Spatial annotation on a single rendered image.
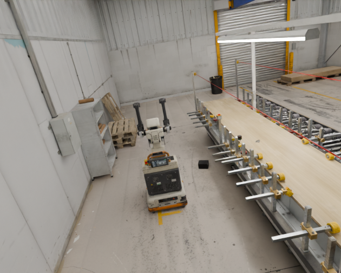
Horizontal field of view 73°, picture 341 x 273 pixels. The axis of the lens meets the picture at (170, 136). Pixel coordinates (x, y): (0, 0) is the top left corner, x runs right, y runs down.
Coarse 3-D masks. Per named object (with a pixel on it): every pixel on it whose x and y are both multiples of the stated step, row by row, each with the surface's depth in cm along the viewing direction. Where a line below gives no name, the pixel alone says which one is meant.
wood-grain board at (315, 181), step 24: (240, 120) 430; (264, 120) 412; (264, 144) 331; (288, 144) 320; (264, 168) 279; (288, 168) 267; (312, 168) 260; (336, 168) 254; (312, 192) 225; (336, 192) 220; (312, 216) 199; (336, 216) 195
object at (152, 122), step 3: (147, 120) 364; (150, 120) 363; (153, 120) 363; (156, 120) 363; (147, 123) 362; (150, 123) 361; (153, 123) 361; (156, 123) 361; (159, 123) 363; (147, 126) 361; (150, 126) 361; (153, 126) 361; (159, 126) 366
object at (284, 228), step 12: (228, 156) 356; (240, 168) 319; (252, 192) 280; (264, 204) 250; (276, 216) 231; (288, 228) 215; (288, 240) 209; (300, 240) 201; (300, 252) 192; (312, 264) 181
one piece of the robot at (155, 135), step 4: (160, 128) 361; (164, 128) 368; (144, 132) 367; (148, 132) 360; (152, 132) 360; (156, 132) 361; (160, 132) 361; (148, 136) 361; (152, 136) 362; (156, 136) 362; (160, 136) 371; (152, 140) 363; (156, 140) 364; (160, 140) 365; (156, 144) 372; (160, 144) 373; (152, 148) 377; (156, 148) 376; (160, 148) 377; (164, 148) 378; (152, 152) 377
